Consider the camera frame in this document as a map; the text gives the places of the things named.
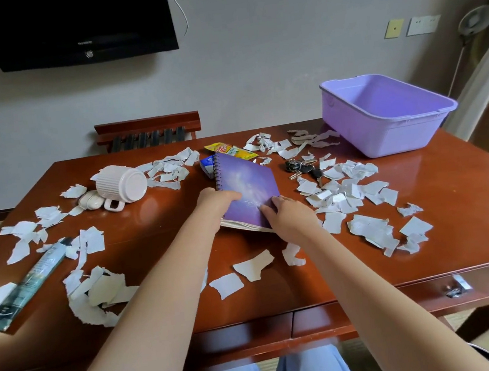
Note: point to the standing floor fan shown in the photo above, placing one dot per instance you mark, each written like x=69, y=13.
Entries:
x=475, y=20

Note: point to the person's left forearm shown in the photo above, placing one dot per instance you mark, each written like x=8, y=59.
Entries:
x=151, y=328

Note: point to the black wall television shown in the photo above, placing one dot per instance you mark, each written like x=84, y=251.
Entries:
x=73, y=21

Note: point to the yellow wall plate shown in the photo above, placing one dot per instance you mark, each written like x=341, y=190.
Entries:
x=394, y=28

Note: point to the white sheer curtain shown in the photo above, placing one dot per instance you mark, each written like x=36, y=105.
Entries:
x=476, y=83

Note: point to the purple spiral notebook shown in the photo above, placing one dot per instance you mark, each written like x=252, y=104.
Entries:
x=248, y=182

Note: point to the white paper scraps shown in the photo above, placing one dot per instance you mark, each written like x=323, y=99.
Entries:
x=254, y=265

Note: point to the white earbuds case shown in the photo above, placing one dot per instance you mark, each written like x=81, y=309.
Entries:
x=91, y=201

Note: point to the bunch of keys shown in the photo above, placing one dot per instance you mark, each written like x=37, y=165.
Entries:
x=306, y=169

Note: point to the blue tissue pack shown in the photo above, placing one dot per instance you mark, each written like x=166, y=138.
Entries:
x=207, y=166

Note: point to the person's right forearm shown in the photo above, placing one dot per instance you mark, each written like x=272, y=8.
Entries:
x=384, y=308

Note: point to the brown wooden desk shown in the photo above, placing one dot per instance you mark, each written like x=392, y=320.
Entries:
x=452, y=211

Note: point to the yellow snack packet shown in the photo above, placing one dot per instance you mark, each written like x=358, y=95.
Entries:
x=233, y=150

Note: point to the dark green tube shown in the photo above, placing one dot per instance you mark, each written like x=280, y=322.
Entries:
x=29, y=280

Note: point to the person's right hand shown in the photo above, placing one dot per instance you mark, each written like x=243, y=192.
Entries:
x=293, y=223

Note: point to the person's left hand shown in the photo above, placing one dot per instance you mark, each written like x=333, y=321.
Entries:
x=218, y=204

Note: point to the purple plastic basket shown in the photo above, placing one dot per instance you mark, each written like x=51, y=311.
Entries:
x=380, y=131

